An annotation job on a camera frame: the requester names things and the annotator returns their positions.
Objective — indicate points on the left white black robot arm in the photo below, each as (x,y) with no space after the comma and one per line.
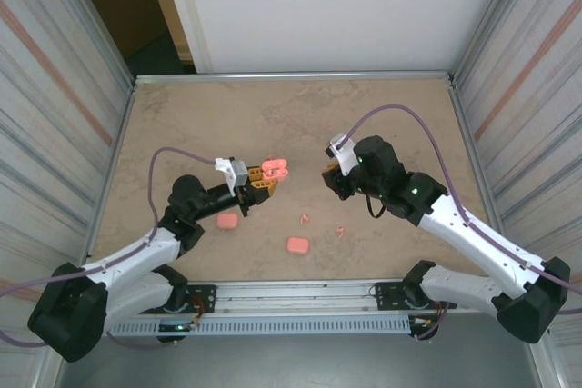
(136,251)

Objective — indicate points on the translucent corrugated side panel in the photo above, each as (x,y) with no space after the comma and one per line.
(536,111)
(41,111)

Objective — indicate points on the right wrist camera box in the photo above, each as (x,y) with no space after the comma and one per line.
(344,158)

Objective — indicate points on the aluminium table edge rail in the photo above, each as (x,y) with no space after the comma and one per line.
(476,156)
(291,75)
(115,156)

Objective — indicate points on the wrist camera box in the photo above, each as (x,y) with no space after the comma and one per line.
(344,158)
(238,174)

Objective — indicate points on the aluminium frame post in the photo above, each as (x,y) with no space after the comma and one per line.
(101,29)
(489,20)

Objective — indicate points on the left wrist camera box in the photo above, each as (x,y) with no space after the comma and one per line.
(238,174)

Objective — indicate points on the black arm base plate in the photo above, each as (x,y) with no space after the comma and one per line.
(204,292)
(386,297)

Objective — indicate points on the black base electronics module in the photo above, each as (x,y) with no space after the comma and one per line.
(170,328)
(416,322)

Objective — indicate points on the aluminium linear track rail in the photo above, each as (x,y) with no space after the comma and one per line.
(295,292)

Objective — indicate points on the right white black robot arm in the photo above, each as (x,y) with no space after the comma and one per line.
(477,235)

